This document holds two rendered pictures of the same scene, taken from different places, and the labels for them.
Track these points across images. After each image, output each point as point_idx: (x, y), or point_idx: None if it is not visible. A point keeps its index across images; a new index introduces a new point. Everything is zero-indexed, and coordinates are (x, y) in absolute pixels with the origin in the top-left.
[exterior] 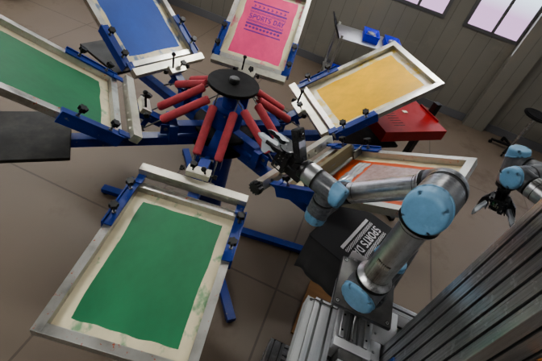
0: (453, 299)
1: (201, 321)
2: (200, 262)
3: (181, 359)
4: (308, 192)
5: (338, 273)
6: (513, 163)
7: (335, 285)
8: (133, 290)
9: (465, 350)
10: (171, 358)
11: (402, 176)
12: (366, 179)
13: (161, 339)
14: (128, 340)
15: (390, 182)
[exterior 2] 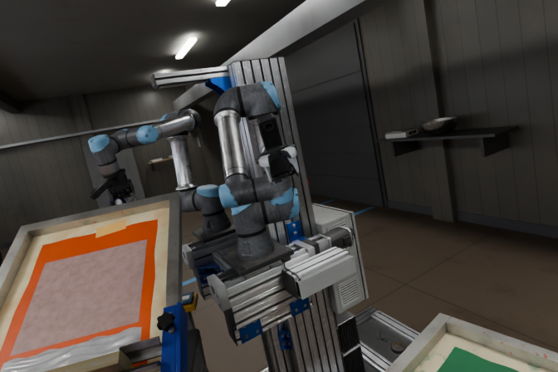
0: None
1: (421, 349)
2: None
3: (452, 338)
4: (181, 336)
5: (262, 266)
6: (111, 146)
7: (247, 320)
8: None
9: (295, 137)
10: (463, 341)
11: (227, 124)
12: (83, 320)
13: (477, 359)
14: (526, 370)
15: (235, 131)
